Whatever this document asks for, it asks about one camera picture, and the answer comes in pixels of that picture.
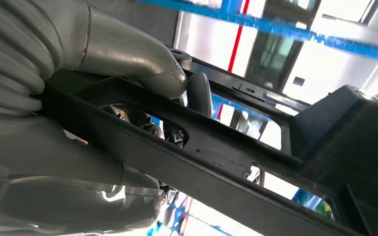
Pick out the blue metal shelf rack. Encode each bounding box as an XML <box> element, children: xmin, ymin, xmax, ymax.
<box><xmin>138</xmin><ymin>0</ymin><xmax>378</xmax><ymax>236</ymax></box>

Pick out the white car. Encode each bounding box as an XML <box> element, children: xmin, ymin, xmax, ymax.
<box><xmin>174</xmin><ymin>0</ymin><xmax>378</xmax><ymax>108</ymax></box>

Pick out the red barrier belt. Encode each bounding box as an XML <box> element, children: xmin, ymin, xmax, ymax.
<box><xmin>217</xmin><ymin>0</ymin><xmax>251</xmax><ymax>118</ymax></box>

